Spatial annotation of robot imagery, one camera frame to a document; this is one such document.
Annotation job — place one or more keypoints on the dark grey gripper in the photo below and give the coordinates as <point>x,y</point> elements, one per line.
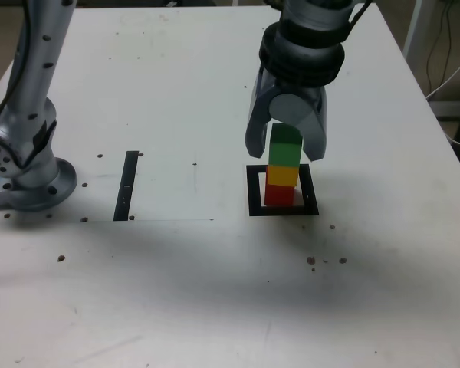
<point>299,94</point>

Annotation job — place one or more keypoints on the green cube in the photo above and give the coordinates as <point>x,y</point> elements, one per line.
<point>284,153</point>

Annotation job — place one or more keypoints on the yellow cube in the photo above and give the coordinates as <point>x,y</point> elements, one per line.
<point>283,176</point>

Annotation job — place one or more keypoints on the red cube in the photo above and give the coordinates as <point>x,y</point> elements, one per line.
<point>279,196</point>

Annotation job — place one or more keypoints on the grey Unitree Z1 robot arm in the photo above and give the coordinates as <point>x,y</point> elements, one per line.
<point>30,115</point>

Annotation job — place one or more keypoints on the black tape square outline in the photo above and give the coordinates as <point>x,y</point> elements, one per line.
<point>283,211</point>

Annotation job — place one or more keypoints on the black tape strip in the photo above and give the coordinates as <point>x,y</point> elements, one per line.
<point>125,188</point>

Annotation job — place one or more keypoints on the white metal frame leg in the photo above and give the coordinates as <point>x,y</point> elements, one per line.
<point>413,30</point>

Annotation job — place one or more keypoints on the white frame bar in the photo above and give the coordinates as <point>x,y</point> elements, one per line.
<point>450,110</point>

